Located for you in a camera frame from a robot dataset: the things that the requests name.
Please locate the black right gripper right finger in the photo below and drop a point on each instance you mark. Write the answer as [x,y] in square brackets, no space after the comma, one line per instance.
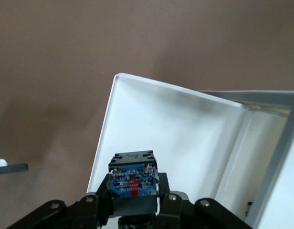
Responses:
[175,210]

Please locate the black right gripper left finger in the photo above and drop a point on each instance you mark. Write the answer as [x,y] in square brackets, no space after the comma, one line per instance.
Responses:
[87,210]

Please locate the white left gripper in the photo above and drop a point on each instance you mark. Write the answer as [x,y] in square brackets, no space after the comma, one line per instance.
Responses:
[0,162]

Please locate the red push button switch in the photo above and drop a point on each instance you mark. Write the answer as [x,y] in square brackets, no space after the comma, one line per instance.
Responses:
[132,181]

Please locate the cream plastic drawer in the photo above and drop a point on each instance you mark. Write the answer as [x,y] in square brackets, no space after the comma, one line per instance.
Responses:
[173,133]

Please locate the white drawer cabinet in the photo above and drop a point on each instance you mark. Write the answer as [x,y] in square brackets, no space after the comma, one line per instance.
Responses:
[285,148]

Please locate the brown table cover sheet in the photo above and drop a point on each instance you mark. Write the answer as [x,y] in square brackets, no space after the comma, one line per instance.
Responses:
[66,59]

